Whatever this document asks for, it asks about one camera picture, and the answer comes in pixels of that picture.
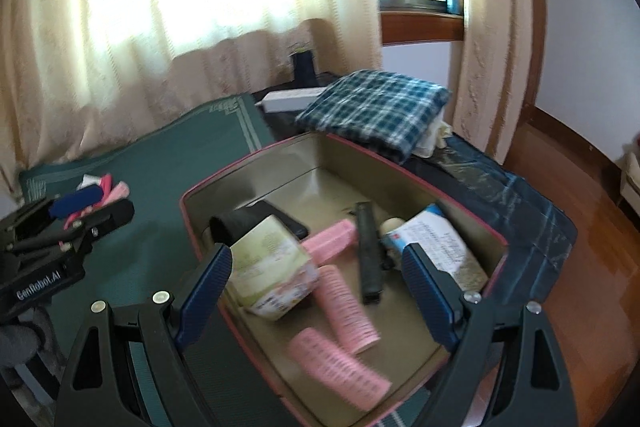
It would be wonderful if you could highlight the white power strip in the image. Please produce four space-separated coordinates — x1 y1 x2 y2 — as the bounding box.
260 87 326 113

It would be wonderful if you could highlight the beige lace curtain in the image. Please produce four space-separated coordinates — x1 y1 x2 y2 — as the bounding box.
1 0 534 195

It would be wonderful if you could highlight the blue cup on sill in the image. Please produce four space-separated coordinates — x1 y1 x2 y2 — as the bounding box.
446 0 461 15

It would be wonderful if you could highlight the red tin box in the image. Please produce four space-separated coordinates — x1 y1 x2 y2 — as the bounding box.
178 132 510 427

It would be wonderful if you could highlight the black comb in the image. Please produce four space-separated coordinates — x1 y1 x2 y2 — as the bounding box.
355 202 384 305

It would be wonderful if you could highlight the grey gloved left hand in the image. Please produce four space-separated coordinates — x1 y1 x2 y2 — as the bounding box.
1 307 66 381

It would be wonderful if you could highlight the green table mat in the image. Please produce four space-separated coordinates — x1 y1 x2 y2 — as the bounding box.
16 93 452 427

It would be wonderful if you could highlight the pink hair roller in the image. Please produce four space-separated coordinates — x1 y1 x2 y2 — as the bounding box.
288 327 392 412
314 265 380 355
300 219 358 265

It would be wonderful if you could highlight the pink foam curler rod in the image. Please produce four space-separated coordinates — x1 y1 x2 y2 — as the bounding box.
64 204 100 230
99 173 130 207

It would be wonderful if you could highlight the white tube sachet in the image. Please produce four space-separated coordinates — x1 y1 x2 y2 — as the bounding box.
77 174 102 190

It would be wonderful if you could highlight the plaid folded cloth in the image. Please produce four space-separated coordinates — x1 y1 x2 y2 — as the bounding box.
295 69 450 164

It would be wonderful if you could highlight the yellow white carton box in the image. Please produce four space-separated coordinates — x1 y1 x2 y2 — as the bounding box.
228 216 320 321

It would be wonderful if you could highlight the blue white medicine box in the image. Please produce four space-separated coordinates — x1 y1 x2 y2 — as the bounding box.
381 204 488 293

